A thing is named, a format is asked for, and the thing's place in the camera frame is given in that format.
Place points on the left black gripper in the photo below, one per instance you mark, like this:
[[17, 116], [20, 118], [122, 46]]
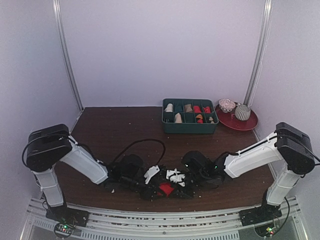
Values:
[[147, 195]]

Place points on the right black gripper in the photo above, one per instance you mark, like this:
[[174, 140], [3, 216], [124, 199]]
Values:
[[180, 186]]

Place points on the red sock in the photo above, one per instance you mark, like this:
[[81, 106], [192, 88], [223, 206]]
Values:
[[196, 109], [165, 189]]

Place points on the black argyle sock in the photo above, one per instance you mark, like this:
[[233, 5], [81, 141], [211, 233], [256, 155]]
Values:
[[199, 118]]

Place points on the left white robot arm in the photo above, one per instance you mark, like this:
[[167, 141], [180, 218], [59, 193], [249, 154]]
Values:
[[48, 146]]

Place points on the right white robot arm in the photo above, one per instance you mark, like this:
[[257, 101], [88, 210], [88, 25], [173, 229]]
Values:
[[286, 143]]

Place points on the green divided organizer box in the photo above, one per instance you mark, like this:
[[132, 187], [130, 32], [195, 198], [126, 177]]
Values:
[[183, 119]]

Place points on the red rolled sock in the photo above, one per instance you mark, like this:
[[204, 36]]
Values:
[[196, 109]]

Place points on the beige rolled sock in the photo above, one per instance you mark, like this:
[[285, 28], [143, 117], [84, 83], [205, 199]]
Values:
[[169, 108]]

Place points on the red patterned bowl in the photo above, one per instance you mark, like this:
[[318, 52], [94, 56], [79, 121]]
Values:
[[226, 105]]

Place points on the striped ceramic cup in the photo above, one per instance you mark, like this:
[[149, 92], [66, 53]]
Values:
[[242, 112]]

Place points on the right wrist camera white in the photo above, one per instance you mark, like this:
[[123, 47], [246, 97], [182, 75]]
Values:
[[176, 177]]

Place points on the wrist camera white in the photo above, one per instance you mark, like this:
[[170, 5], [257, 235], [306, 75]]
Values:
[[150, 173], [176, 177]]

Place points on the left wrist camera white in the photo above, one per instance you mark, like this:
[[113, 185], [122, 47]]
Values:
[[150, 173]]

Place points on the aluminium front rail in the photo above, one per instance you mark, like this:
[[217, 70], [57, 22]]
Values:
[[107, 224]]

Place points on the right aluminium frame post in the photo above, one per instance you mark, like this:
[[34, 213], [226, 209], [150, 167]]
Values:
[[261, 48]]

